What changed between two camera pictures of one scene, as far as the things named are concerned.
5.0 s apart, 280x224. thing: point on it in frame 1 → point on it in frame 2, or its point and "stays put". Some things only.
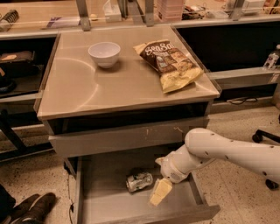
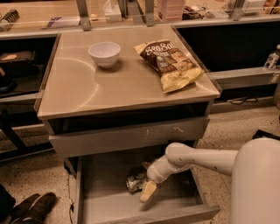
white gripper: (171, 168) → (155, 174)
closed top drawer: (125, 138) stays put
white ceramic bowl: (106, 53) stays put
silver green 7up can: (138, 180) stays put
